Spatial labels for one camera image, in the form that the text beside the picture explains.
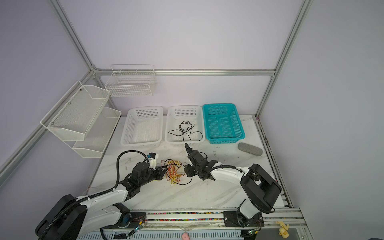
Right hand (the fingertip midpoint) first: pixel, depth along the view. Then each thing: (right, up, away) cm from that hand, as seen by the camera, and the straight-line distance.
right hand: (186, 168), depth 87 cm
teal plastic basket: (+27, +28, +31) cm, 50 cm away
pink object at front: (+1, -26, -19) cm, 32 cm away
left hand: (-11, +1, -2) cm, 11 cm away
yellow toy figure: (+47, -24, -18) cm, 56 cm away
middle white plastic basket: (-9, +36, +28) cm, 46 cm away
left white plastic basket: (-36, +25, +27) cm, 51 cm away
